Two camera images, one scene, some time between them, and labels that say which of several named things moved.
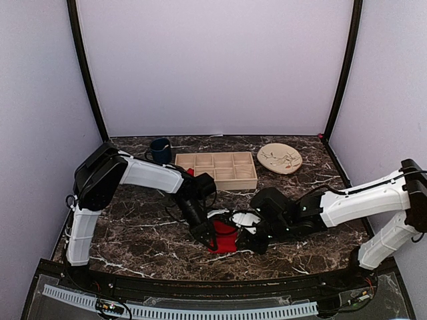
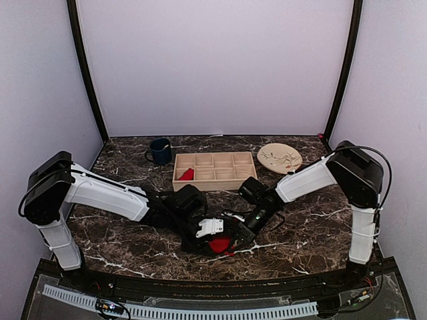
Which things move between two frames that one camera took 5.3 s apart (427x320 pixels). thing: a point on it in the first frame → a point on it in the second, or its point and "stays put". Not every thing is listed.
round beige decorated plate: x=279 y=158 stays put
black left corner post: x=84 y=62 stays put
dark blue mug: x=161 y=151 stays put
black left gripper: x=202 y=230 → x=198 y=247
